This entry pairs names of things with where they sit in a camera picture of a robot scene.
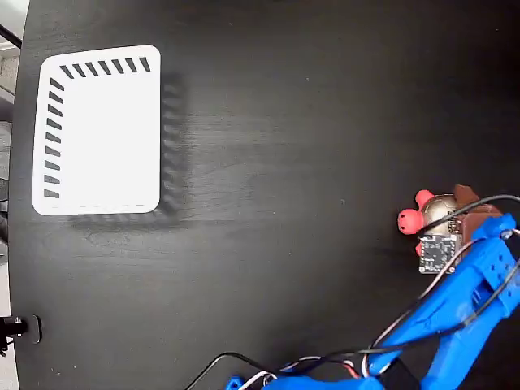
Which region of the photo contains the white slotted tray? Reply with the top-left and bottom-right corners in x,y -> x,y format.
31,44 -> 162,216

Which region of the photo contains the black diagonal bar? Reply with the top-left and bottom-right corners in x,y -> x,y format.
0,23 -> 24,49

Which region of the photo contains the black table clamp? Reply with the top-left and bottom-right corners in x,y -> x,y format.
0,314 -> 44,345

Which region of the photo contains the red white servo wire bundle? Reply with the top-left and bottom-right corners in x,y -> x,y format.
239,237 -> 483,385

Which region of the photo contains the thin black cable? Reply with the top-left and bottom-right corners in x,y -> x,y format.
424,193 -> 520,232
184,259 -> 520,390

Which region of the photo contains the red turtle toy gold shell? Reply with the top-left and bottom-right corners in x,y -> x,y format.
396,188 -> 466,256

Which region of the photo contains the black camera circuit board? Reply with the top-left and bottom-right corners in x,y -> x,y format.
418,233 -> 465,275

